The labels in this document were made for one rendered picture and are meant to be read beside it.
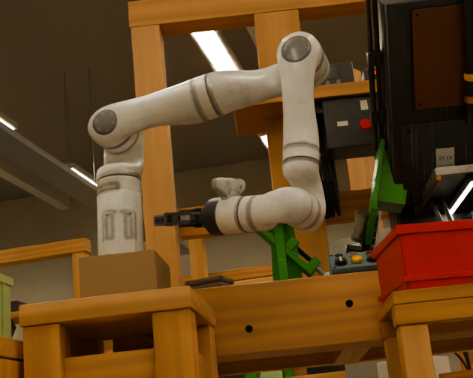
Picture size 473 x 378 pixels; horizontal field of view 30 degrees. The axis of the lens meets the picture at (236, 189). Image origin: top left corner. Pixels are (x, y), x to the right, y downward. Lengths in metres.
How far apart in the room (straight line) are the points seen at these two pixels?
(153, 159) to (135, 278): 0.98
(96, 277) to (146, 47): 1.20
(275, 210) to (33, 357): 0.51
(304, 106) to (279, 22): 1.12
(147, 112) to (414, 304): 0.66
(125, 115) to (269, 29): 1.04
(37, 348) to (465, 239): 0.80
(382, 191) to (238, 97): 0.59
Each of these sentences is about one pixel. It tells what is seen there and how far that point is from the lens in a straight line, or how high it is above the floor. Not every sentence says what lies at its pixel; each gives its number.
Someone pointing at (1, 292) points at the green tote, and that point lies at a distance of 1.94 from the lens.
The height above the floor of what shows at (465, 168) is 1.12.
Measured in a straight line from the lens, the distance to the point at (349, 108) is 2.58.
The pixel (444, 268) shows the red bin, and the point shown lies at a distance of 1.64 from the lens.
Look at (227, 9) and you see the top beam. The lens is 2.82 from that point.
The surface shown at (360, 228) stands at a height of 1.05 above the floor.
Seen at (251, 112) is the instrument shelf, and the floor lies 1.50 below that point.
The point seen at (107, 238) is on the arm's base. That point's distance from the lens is 1.77.
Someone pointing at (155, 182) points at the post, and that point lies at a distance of 2.63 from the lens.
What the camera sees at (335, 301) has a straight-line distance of 1.92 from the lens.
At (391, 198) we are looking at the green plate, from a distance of 2.23.
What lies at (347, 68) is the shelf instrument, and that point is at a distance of 2.64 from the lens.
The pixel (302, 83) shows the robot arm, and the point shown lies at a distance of 1.71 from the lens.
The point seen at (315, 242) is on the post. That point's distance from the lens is 2.56.
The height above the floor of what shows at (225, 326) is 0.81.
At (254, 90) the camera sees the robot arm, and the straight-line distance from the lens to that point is 1.80.
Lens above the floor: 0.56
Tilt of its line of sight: 16 degrees up
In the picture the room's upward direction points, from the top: 6 degrees counter-clockwise
